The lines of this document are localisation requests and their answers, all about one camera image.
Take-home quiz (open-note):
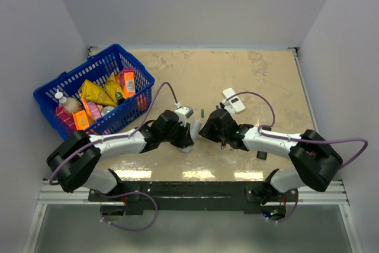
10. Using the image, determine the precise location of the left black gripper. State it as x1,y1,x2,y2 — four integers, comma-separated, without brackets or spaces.
160,120,193,148

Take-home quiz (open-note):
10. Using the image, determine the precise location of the white remote control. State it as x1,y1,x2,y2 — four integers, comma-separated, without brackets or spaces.
182,120,201,153

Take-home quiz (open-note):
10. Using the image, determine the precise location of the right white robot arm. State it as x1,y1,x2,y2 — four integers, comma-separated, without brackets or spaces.
199,108,342,201

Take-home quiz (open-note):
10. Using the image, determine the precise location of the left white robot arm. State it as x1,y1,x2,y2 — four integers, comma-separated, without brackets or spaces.
47,107,201,201

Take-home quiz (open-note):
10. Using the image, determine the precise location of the white remote with display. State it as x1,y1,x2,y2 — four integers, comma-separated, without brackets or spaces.
222,88,246,114

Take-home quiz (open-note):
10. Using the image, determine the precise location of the black remote control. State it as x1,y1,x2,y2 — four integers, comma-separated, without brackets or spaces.
256,151,267,160

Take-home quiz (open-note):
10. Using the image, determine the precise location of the orange juice carton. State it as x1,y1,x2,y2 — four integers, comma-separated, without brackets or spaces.
120,69,136,98

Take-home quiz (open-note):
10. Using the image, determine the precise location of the silver can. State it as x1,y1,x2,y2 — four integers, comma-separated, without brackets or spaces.
101,106,115,117

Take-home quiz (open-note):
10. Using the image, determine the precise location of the yellow snack bag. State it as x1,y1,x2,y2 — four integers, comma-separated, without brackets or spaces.
104,72,124,103
79,79,116,107

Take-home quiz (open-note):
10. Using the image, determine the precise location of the pink round container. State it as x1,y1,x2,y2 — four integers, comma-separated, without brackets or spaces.
86,102,101,121

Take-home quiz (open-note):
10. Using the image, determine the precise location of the small orange box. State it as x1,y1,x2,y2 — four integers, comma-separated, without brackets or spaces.
73,110,91,130

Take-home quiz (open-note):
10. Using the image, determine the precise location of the soap pump bottle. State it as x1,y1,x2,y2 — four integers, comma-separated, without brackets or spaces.
54,90,82,115

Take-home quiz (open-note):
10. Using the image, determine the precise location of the pink box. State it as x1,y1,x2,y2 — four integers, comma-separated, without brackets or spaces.
56,106,76,131

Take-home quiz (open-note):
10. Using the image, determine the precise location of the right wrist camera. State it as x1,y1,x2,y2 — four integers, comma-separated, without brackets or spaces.
219,99,236,114

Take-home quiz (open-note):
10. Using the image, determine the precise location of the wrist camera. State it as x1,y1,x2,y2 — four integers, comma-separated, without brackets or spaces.
219,99,236,114
174,106,193,124

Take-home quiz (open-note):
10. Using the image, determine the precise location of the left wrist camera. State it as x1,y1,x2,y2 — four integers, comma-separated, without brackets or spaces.
174,106,193,124

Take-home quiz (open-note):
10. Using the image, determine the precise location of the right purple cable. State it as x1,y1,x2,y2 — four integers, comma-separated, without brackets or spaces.
230,91,370,171

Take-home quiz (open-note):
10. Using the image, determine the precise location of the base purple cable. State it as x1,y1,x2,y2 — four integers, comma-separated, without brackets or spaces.
99,187,163,232

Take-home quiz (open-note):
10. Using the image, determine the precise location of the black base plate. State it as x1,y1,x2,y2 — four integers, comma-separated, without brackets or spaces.
88,181,298,217

